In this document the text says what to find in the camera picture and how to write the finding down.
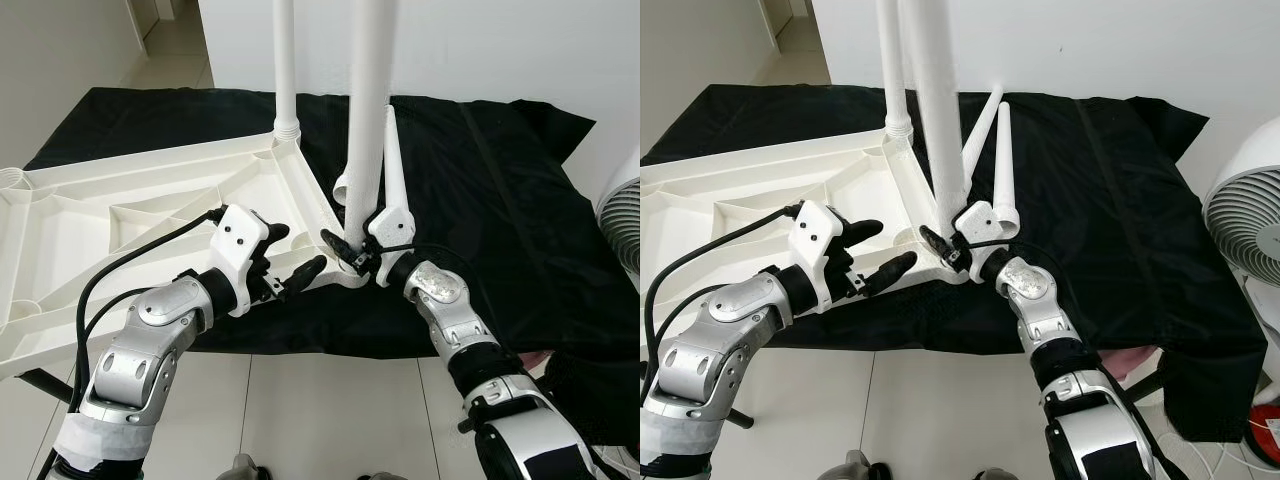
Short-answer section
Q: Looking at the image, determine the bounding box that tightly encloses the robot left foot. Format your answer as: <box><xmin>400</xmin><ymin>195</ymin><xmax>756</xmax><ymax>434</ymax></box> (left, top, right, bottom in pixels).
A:
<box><xmin>225</xmin><ymin>453</ymin><xmax>271</xmax><ymax>480</ymax></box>
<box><xmin>828</xmin><ymin>450</ymin><xmax>881</xmax><ymax>480</ymax></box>

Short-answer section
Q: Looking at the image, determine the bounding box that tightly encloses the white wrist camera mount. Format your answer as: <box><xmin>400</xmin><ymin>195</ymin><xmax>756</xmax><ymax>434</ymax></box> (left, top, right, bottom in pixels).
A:
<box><xmin>365</xmin><ymin>205</ymin><xmax>416</xmax><ymax>266</ymax></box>
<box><xmin>950</xmin><ymin>200</ymin><xmax>1001</xmax><ymax>263</ymax></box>
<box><xmin>212</xmin><ymin>205</ymin><xmax>271</xmax><ymax>319</ymax></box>
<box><xmin>790</xmin><ymin>200</ymin><xmax>851</xmax><ymax>313</ymax></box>

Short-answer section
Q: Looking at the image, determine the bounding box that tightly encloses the white plastic children table top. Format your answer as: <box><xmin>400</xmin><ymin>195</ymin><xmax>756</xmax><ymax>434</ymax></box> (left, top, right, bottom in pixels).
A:
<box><xmin>0</xmin><ymin>128</ymin><xmax>366</xmax><ymax>381</ymax></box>
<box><xmin>640</xmin><ymin>125</ymin><xmax>976</xmax><ymax>351</ymax></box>

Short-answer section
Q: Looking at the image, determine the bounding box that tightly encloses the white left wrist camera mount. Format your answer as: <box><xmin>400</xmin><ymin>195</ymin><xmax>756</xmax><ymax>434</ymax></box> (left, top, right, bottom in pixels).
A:
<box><xmin>212</xmin><ymin>205</ymin><xmax>271</xmax><ymax>319</ymax></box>
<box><xmin>790</xmin><ymin>200</ymin><xmax>851</xmax><ymax>313</ymax></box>

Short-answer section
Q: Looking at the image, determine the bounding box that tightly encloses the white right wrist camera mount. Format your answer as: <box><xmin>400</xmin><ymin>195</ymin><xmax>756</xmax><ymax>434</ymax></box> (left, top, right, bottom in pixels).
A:
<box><xmin>365</xmin><ymin>205</ymin><xmax>416</xmax><ymax>266</ymax></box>
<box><xmin>950</xmin><ymin>200</ymin><xmax>1001</xmax><ymax>263</ymax></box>

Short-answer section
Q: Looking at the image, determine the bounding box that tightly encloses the black tablecloth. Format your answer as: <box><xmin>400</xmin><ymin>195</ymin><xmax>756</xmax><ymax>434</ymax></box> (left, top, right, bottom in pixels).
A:
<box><xmin>640</xmin><ymin>84</ymin><xmax>1271</xmax><ymax>443</ymax></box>
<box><xmin>25</xmin><ymin>87</ymin><xmax>641</xmax><ymax>441</ymax></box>

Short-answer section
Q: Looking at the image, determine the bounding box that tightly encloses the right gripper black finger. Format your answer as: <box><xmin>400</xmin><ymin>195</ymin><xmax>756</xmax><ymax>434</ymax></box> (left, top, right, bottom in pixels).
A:
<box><xmin>319</xmin><ymin>229</ymin><xmax>363</xmax><ymax>269</ymax></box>
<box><xmin>917</xmin><ymin>225</ymin><xmax>961</xmax><ymax>265</ymax></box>

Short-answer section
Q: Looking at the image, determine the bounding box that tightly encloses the red object on floor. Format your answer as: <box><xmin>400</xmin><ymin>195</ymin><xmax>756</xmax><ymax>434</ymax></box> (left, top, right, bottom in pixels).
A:
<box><xmin>1250</xmin><ymin>400</ymin><xmax>1280</xmax><ymax>466</ymax></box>

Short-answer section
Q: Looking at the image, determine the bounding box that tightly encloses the white round fan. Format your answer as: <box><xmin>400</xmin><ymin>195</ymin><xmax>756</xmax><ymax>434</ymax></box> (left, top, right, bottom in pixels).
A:
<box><xmin>597</xmin><ymin>150</ymin><xmax>641</xmax><ymax>276</ymax></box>
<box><xmin>1200</xmin><ymin>150</ymin><xmax>1280</xmax><ymax>321</ymax></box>

